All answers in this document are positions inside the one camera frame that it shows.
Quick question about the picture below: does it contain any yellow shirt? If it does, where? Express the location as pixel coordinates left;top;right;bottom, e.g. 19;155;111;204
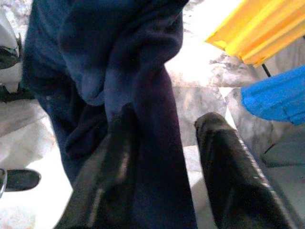
204;0;305;69

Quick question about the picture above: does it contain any black robot foot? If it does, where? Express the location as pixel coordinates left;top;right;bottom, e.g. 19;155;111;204
0;168;41;193

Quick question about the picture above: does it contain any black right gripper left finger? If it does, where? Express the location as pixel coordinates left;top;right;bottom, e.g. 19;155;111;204
58;103;142;229

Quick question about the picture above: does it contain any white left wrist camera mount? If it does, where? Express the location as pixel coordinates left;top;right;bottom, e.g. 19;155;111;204
0;14;24;94

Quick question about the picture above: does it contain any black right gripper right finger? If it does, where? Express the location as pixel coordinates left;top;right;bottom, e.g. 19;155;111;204
194;111;297;229

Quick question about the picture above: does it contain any bright blue garment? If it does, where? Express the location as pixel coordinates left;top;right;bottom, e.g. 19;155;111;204
240;65;305;127

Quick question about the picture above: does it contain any navy garment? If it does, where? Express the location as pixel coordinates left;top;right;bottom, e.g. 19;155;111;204
22;0;198;229

